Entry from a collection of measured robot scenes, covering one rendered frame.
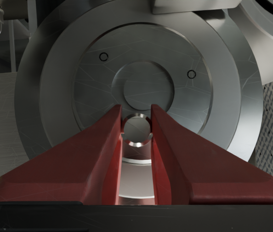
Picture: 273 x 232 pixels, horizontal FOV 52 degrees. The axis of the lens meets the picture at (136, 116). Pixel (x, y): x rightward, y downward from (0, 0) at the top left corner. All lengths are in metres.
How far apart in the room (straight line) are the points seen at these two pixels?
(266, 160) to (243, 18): 0.26
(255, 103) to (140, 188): 0.08
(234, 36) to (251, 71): 0.02
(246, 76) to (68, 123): 0.11
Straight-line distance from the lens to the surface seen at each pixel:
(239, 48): 0.18
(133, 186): 0.16
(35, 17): 0.19
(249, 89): 0.18
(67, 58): 0.16
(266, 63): 0.23
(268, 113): 0.40
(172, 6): 0.16
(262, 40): 0.20
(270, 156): 0.41
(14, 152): 0.53
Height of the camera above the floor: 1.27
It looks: 4 degrees down
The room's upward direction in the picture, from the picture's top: 175 degrees clockwise
